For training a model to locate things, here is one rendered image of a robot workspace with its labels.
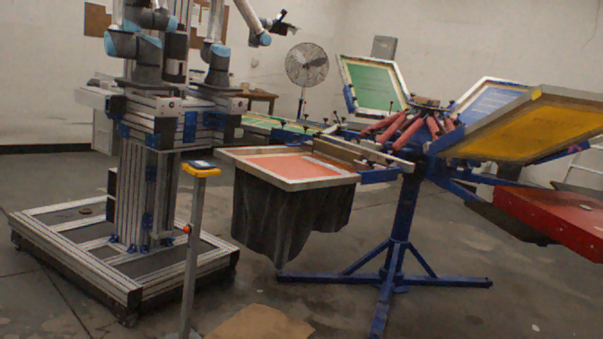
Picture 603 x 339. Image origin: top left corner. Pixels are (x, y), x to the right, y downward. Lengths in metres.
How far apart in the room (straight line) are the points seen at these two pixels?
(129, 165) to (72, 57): 3.00
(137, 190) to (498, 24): 5.15
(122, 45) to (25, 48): 3.26
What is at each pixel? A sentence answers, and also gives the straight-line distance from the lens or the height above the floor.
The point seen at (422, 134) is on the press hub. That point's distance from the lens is 3.19.
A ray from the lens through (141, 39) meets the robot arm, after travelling 2.45.
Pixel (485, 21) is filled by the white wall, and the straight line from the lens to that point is 6.81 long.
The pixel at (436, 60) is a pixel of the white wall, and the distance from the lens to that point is 7.06.
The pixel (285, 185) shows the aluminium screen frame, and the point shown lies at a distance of 1.99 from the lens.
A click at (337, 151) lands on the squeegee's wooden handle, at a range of 2.56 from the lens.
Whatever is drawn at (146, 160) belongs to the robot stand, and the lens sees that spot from 2.78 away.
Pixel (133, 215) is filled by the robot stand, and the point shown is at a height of 0.44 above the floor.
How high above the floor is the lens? 1.55
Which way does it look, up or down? 15 degrees down
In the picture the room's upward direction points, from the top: 9 degrees clockwise
